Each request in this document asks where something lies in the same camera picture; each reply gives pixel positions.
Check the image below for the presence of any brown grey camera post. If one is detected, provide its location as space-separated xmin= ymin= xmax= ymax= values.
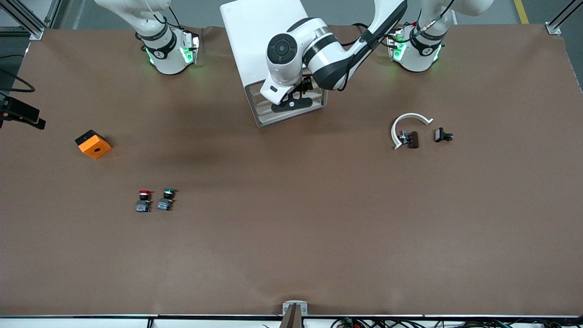
xmin=279 ymin=304 xmax=305 ymax=328

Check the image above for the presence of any white drawer cabinet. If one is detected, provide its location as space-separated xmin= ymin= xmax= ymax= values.
xmin=220 ymin=0 xmax=332 ymax=128

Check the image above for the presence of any white curved plastic ring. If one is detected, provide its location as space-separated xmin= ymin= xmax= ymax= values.
xmin=391 ymin=113 xmax=434 ymax=151

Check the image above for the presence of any green push button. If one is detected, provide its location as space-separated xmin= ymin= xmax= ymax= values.
xmin=157 ymin=187 xmax=177 ymax=211

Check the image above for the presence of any white table edge rail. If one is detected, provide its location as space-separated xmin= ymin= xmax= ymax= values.
xmin=0 ymin=314 xmax=583 ymax=328

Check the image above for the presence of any beige drawer holding button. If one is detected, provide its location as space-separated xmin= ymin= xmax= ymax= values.
xmin=249 ymin=68 xmax=327 ymax=97

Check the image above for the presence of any green lit base box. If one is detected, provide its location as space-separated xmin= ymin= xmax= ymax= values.
xmin=180 ymin=32 xmax=201 ymax=65
xmin=386 ymin=28 xmax=407 ymax=62

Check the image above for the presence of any red push button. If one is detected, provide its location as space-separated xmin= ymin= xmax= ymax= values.
xmin=135 ymin=189 xmax=153 ymax=213

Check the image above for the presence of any tangled cable bundle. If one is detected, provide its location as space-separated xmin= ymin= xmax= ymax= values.
xmin=330 ymin=317 xmax=583 ymax=328

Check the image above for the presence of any aluminium frame profile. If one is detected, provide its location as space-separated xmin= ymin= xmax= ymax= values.
xmin=0 ymin=0 xmax=62 ymax=40
xmin=546 ymin=0 xmax=583 ymax=36

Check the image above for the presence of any green lit left base box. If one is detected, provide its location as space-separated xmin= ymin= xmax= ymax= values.
xmin=386 ymin=28 xmax=407 ymax=62

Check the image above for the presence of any grey metal bracket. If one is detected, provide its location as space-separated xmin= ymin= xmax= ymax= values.
xmin=282 ymin=301 xmax=308 ymax=316

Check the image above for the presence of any green lit right base box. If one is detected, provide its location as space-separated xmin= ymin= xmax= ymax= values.
xmin=180 ymin=32 xmax=201 ymax=65

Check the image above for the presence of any orange box with hole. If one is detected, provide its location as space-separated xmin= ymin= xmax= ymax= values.
xmin=75 ymin=129 xmax=112 ymax=160

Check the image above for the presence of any brown table cover sheet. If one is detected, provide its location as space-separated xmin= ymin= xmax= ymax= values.
xmin=0 ymin=25 xmax=583 ymax=317

